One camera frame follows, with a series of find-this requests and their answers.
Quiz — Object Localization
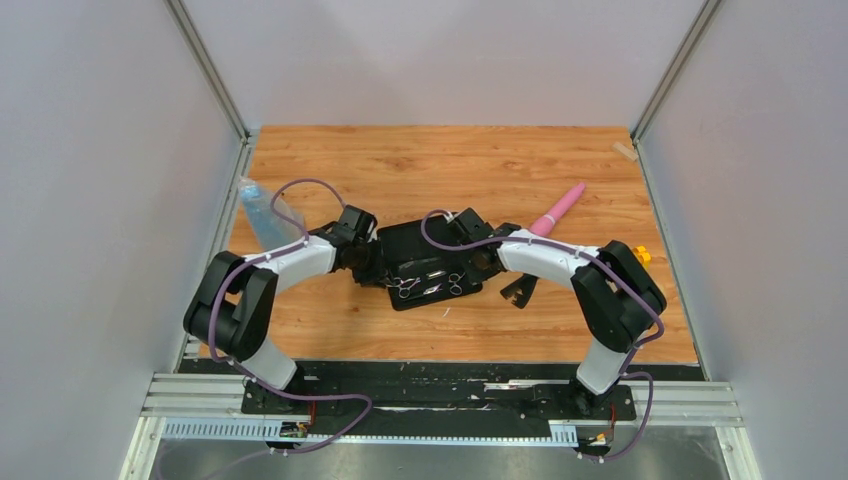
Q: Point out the silver scissors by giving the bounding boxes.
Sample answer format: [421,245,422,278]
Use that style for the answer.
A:
[393,276,421,300]
[422,270,465,296]

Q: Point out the black zippered tool case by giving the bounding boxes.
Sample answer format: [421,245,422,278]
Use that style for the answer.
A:
[377,220,483,311]

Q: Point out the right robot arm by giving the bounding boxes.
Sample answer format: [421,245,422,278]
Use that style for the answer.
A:
[443,208,667,418]

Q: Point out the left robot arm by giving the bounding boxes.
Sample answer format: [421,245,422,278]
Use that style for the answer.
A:
[183,206,381,413]

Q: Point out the pink hair trimmer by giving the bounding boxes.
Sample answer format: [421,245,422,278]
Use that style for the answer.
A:
[528,182,586,237]

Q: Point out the clear blue spray bottle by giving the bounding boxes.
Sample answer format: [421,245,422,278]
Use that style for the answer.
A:
[238,177,303,250]

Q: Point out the tape piece on table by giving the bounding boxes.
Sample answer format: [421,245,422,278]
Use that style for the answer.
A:
[611,142,639,162]

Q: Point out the black handled comb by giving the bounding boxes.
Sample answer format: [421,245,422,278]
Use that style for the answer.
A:
[500,273,539,309]

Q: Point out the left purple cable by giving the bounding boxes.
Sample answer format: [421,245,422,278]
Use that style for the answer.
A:
[206,178,376,458]

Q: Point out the purple cable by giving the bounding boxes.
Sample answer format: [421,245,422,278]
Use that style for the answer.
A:
[206,178,376,458]
[419,209,667,463]

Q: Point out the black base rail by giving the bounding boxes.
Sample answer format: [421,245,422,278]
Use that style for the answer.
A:
[178,359,637,439]

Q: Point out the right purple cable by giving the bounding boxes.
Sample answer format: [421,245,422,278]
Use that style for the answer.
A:
[419,209,667,463]

